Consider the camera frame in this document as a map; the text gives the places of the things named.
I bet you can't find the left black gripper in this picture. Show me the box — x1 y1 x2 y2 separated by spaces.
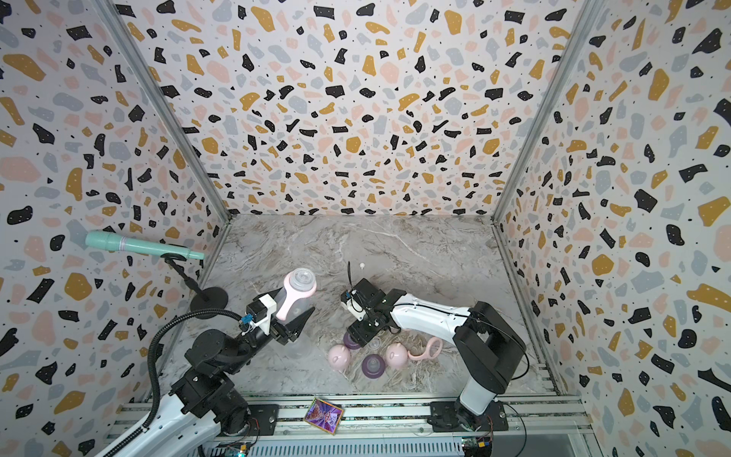
227 286 315 379

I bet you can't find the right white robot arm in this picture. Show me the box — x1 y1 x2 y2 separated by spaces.
341 279 527 431

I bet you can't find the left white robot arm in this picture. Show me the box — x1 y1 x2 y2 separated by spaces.
99 329 279 456

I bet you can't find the clear silicone nipple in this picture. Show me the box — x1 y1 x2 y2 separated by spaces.
367 337 383 351

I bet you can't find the purple bottle collar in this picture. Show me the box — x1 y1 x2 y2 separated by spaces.
361 354 386 379
343 332 361 350

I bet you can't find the pink bottle cap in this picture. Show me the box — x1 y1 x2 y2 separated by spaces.
327 344 351 371
384 343 409 369

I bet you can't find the black microphone stand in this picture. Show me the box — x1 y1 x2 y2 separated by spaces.
162 253 228 312

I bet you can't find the colourful holographic card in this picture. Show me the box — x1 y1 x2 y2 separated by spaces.
304 398 345 435

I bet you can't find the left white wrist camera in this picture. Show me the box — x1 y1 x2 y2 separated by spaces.
239 293 277 336

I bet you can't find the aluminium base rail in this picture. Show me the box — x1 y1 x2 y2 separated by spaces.
113 393 595 457

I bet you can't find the black corrugated cable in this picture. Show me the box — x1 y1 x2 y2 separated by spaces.
102 307 244 457

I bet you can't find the right corner aluminium post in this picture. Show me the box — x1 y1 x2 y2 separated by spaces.
491 0 605 225

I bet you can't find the corner aluminium post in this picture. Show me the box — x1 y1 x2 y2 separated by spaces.
91 0 231 224
491 0 605 225

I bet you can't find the left corner aluminium post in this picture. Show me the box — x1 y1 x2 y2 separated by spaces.
91 0 231 224

